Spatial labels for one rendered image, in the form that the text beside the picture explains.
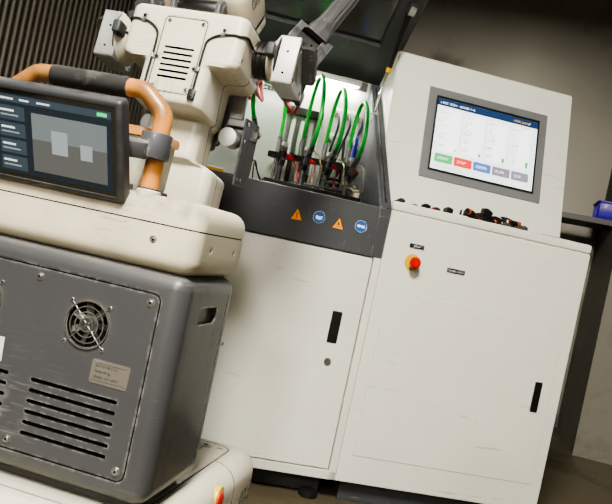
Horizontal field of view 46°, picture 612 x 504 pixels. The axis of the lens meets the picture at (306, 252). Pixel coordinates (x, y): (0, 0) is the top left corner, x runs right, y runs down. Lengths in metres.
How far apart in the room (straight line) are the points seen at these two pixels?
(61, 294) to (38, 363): 0.13
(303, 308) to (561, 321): 0.87
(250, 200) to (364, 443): 0.85
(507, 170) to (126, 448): 1.88
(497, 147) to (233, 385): 1.28
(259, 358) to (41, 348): 1.07
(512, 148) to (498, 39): 2.33
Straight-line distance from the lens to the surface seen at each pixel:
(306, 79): 1.70
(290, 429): 2.34
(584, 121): 4.97
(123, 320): 1.25
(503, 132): 2.80
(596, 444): 4.20
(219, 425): 2.32
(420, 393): 2.41
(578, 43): 5.09
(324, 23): 1.85
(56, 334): 1.32
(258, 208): 2.24
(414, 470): 2.48
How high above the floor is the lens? 0.78
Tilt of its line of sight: level
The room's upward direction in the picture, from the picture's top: 12 degrees clockwise
